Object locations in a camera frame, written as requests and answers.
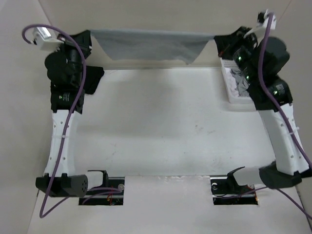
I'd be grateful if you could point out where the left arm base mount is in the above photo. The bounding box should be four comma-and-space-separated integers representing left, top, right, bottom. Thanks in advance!
78, 177, 125, 206

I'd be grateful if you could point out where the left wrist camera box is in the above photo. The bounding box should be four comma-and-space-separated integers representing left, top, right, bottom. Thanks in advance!
32, 27, 63, 51

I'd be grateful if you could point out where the folded black tank top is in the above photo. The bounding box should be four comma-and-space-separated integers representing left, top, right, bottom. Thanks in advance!
83, 66, 105, 95

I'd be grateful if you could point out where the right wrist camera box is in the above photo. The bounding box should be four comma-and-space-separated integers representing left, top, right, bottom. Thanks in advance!
243, 9, 277, 38

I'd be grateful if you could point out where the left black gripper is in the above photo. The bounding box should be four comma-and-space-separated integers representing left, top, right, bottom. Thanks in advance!
54, 30, 93, 85

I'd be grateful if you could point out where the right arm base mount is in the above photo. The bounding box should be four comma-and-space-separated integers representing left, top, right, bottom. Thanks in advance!
210, 176, 258, 205

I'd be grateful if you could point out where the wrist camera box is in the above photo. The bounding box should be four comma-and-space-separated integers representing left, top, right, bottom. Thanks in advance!
32, 27, 63, 51
243, 9, 277, 38

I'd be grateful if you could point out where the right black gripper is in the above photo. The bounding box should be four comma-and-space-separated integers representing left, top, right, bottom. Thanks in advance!
214, 26, 259, 84

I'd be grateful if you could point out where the white plastic basket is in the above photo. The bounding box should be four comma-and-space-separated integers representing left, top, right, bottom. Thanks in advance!
220, 58, 253, 104

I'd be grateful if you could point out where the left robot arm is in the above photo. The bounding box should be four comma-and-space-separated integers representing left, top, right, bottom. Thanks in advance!
35, 30, 109, 197

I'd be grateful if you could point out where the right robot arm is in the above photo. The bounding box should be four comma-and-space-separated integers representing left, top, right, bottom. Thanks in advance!
214, 27, 312, 193

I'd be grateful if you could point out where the white tank top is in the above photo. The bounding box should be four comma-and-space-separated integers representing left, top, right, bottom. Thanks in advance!
225, 68, 239, 97

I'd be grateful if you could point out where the grey tank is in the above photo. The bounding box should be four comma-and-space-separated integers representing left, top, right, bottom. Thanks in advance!
90, 29, 215, 64
230, 68, 249, 97

